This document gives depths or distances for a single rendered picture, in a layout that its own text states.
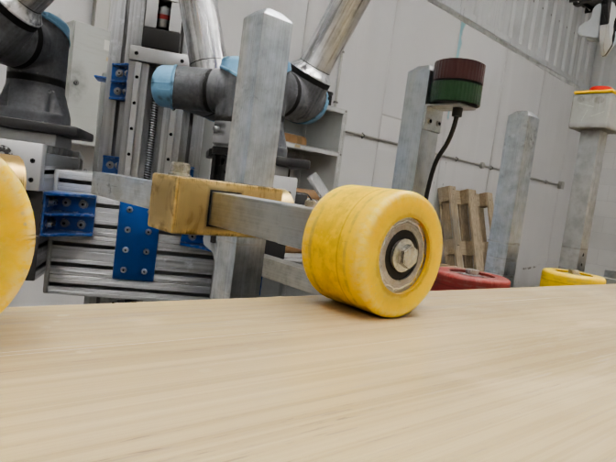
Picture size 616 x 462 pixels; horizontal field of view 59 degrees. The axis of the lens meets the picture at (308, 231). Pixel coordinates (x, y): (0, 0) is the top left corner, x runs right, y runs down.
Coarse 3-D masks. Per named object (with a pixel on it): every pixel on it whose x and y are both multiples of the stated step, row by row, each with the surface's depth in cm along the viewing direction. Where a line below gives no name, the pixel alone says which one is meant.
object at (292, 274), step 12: (264, 264) 84; (276, 264) 82; (288, 264) 80; (300, 264) 82; (264, 276) 84; (276, 276) 82; (288, 276) 79; (300, 276) 77; (300, 288) 77; (312, 288) 75
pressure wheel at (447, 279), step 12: (444, 276) 56; (456, 276) 55; (468, 276) 55; (480, 276) 58; (492, 276) 59; (432, 288) 58; (444, 288) 56; (456, 288) 55; (468, 288) 55; (480, 288) 54; (492, 288) 54
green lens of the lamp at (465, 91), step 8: (448, 80) 63; (432, 88) 65; (440, 88) 64; (448, 88) 63; (456, 88) 63; (464, 88) 63; (472, 88) 63; (480, 88) 64; (432, 96) 65; (440, 96) 64; (448, 96) 63; (456, 96) 63; (464, 96) 63; (472, 96) 63; (480, 96) 64
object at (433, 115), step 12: (480, 84) 64; (432, 108) 67; (444, 108) 67; (456, 108) 65; (468, 108) 65; (432, 120) 67; (456, 120) 65; (444, 144) 66; (432, 168) 68; (432, 180) 68
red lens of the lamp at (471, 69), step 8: (440, 64) 64; (448, 64) 63; (456, 64) 63; (464, 64) 62; (472, 64) 63; (480, 64) 63; (440, 72) 64; (448, 72) 63; (456, 72) 63; (464, 72) 62; (472, 72) 63; (480, 72) 63; (472, 80) 63; (480, 80) 63
